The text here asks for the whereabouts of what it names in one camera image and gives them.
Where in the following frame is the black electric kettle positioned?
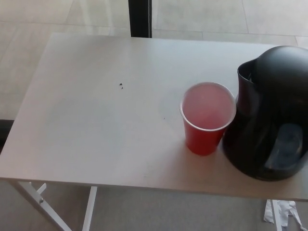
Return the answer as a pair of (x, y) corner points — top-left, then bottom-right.
(221, 45), (308, 181)

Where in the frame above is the red plastic cup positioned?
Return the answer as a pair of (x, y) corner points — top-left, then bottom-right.
(179, 82), (236, 156)

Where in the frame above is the white straight table leg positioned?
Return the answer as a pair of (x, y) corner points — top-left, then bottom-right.
(81, 186), (98, 231)
(270, 199), (282, 231)

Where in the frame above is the white diagonal table leg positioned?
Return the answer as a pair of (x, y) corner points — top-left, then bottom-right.
(9, 180), (68, 231)

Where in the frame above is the crumpled white paper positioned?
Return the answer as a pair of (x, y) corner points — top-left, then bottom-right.
(263, 199), (305, 231)

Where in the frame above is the black vertical window post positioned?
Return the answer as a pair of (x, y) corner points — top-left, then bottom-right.
(128, 0), (153, 39)

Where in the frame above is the white table brace bracket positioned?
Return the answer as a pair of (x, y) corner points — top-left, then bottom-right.
(29, 182), (48, 194)

